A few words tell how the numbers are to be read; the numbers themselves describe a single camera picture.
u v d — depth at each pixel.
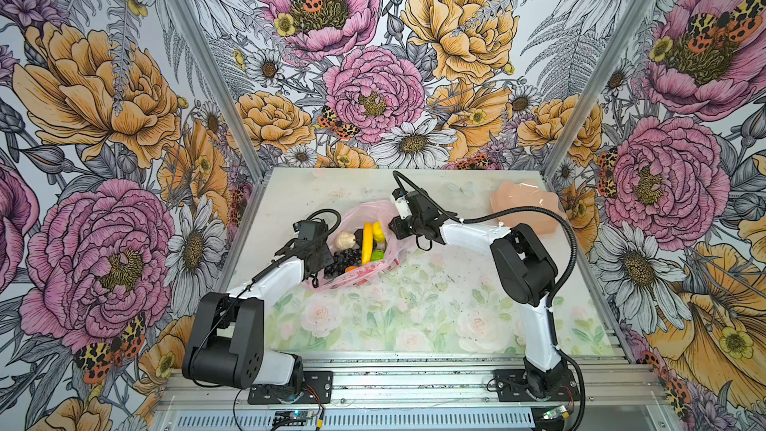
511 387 0.74
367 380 0.77
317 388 0.74
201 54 0.86
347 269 0.91
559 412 0.71
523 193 1.11
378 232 0.97
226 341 0.43
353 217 0.94
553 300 0.56
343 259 0.92
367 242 0.94
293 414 0.71
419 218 0.83
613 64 0.89
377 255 0.91
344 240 0.94
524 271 0.55
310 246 0.66
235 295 0.46
